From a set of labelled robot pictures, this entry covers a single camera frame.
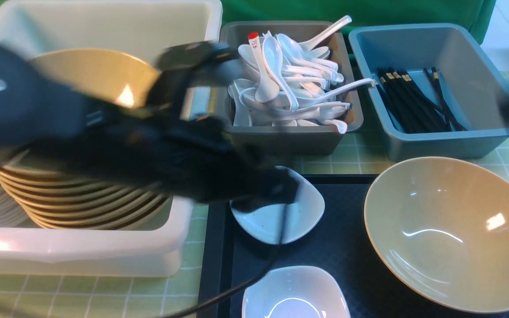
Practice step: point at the beige noodle bowl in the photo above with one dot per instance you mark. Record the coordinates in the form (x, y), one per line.
(441, 226)

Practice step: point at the large white plastic tub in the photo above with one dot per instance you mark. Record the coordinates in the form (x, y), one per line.
(142, 28)

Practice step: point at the stack of beige bowls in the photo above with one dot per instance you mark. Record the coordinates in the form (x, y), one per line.
(54, 200)

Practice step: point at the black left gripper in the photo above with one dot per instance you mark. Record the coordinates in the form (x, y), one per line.
(156, 149)

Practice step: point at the blue chopstick bin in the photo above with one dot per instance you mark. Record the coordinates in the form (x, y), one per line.
(471, 86)

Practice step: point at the white square dish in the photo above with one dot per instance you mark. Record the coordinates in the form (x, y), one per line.
(295, 292)
(262, 221)

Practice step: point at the red-tipped white spoon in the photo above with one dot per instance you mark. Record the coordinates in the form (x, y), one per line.
(267, 89)

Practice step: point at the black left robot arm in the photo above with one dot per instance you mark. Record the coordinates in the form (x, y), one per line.
(54, 125)

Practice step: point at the grey spoon bin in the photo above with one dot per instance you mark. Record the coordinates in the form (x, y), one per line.
(321, 140)

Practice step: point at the bundle of black chopsticks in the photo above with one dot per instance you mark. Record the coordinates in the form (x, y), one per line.
(410, 109)

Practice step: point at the pile of white spoons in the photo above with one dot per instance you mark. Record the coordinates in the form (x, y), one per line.
(309, 82)

